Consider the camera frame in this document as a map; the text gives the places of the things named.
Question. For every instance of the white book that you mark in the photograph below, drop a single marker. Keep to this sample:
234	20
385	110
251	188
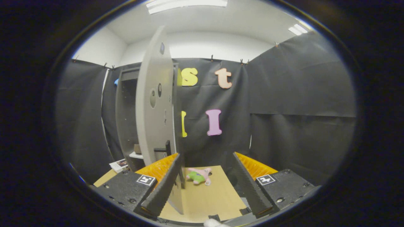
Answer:
119	164

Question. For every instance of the brown fuzzy slipper shoe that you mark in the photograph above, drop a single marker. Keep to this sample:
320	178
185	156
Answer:
137	148

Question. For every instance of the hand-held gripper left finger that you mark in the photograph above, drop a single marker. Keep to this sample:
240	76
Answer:
165	189

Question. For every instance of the black backdrop cloth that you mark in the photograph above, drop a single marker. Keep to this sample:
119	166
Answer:
284	110

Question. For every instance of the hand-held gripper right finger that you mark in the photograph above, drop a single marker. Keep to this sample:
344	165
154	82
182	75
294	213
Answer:
249	189

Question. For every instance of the small ceiling light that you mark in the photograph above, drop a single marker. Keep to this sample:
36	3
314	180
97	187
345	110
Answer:
297	29

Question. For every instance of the green and pink plush toy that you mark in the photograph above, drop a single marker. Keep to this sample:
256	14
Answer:
197	177

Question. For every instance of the dark grey shoe cabinet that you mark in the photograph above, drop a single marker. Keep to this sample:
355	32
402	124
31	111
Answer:
126	110

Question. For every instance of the long ceiling light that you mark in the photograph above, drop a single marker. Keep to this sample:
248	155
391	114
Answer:
186	3

